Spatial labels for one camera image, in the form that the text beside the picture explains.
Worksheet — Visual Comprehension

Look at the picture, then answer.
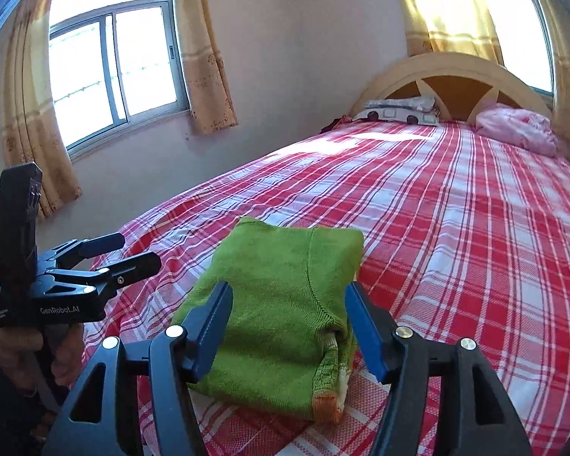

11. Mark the sliding window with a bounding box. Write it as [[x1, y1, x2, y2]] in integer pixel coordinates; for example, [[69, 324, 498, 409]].
[[465, 0, 555, 97], [47, 0, 182, 160]]

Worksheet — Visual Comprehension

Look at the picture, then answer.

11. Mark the pink quilt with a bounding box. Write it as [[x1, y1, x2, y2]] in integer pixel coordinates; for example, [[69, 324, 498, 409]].
[[475, 103, 564, 157]]

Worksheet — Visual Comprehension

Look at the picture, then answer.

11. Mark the grey patterned pillow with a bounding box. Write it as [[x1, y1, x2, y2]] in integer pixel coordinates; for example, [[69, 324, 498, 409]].
[[351, 95, 440, 127]]

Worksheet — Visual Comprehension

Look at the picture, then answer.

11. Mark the cream wooden headboard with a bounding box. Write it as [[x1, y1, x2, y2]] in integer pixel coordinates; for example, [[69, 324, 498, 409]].
[[349, 52, 554, 127]]

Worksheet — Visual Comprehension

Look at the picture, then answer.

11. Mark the yellow patterned curtain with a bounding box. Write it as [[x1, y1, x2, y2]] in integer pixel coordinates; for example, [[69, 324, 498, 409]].
[[2, 0, 82, 219], [534, 0, 570, 146], [387, 0, 504, 65], [173, 0, 239, 136]]

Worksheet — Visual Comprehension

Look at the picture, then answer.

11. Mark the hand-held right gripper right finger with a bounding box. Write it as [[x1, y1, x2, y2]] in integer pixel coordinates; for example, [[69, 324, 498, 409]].
[[344, 281, 535, 456]]

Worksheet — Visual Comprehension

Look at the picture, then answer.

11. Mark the bed with red plaid sheet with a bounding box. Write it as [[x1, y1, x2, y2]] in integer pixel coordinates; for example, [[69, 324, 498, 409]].
[[81, 119, 570, 456]]

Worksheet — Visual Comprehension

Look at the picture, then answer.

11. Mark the green orange striped knit sweater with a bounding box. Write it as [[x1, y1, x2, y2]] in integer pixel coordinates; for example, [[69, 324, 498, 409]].
[[171, 216, 366, 424]]

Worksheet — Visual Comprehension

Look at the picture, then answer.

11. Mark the person's left forearm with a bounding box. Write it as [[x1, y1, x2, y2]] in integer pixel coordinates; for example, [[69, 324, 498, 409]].
[[0, 342, 53, 456]]

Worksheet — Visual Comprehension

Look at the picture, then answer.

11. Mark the person's left hand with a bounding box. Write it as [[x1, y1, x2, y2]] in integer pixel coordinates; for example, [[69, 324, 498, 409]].
[[0, 323, 84, 404]]

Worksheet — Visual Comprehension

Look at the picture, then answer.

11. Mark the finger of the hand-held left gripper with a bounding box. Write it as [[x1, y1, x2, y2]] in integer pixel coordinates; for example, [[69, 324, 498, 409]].
[[37, 233, 125, 272], [47, 253, 162, 301]]

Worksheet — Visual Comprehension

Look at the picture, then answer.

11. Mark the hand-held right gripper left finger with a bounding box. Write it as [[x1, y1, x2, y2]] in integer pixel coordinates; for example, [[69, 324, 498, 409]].
[[40, 281, 234, 456]]

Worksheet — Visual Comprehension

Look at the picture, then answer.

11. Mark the dark red cloth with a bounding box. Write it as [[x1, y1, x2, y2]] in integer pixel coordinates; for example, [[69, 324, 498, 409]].
[[320, 115, 357, 135]]

